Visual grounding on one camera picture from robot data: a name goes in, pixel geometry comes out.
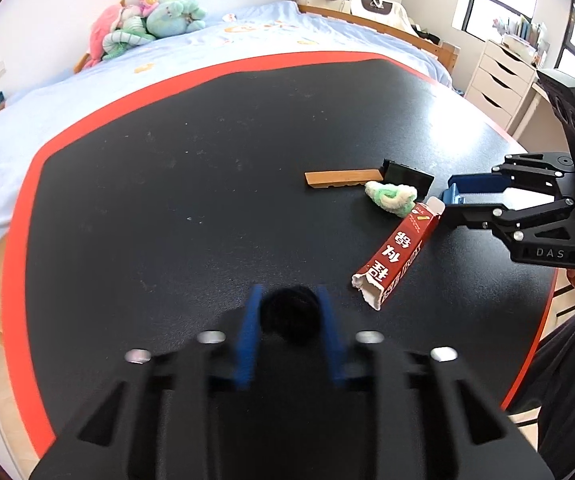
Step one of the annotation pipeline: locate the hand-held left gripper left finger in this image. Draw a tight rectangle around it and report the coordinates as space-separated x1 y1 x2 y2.
30 285 265 480

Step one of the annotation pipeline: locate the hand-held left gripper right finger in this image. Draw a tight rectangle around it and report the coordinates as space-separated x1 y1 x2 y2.
316 285 554 480

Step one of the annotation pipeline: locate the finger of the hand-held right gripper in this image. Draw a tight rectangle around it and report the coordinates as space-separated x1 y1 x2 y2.
447 152 575 196
439 184 575 253

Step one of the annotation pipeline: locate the black ball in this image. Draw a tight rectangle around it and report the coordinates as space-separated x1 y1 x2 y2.
260 285 321 345

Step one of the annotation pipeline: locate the small black box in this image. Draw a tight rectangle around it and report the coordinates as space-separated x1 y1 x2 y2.
380 158 435 202

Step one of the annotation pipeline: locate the green white plush toy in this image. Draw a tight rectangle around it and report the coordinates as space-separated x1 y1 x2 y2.
364 181 418 219

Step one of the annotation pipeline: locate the red torn carton box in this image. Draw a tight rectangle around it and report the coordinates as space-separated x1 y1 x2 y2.
351 197 446 312

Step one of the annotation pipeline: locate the white drawer cabinet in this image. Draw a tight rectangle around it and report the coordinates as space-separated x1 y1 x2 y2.
464 39 539 135

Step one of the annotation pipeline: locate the stationery pile on cabinet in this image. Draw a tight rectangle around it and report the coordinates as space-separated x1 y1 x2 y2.
491 14 551 67

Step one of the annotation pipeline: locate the brown wooden strip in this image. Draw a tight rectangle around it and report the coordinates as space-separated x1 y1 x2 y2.
304 168 384 191

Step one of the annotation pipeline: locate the black table with red edge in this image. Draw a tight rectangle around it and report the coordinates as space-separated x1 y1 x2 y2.
0 51 561 460

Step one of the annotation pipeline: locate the white bag with dark print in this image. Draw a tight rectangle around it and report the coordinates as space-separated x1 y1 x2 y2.
349 0 414 32

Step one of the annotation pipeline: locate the person's dark trouser leg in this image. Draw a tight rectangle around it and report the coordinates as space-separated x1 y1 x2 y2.
508 310 575 480

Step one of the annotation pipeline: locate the green striped plush toy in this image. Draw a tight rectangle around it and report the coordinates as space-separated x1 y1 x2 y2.
102 15 157 62

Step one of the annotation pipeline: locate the mint green plush toy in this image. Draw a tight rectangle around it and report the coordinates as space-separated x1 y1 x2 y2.
146 0 208 39

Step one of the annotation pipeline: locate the wooden bed frame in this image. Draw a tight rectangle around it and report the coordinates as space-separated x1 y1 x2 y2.
296 3 461 73

